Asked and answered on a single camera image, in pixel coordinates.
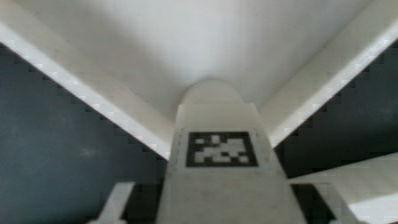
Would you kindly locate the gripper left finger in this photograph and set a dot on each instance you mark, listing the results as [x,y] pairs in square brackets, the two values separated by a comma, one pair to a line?
[112,211]

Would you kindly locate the white U-shaped fence wall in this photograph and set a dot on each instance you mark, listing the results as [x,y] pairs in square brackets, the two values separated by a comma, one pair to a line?
[366,184]

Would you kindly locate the white table leg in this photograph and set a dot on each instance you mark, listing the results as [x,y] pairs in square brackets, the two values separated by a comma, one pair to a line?
[225,186]

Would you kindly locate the white square table top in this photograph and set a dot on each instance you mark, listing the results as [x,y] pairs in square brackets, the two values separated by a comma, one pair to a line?
[126,50]

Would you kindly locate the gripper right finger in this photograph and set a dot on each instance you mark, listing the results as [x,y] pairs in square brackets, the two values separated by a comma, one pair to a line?
[321,204]

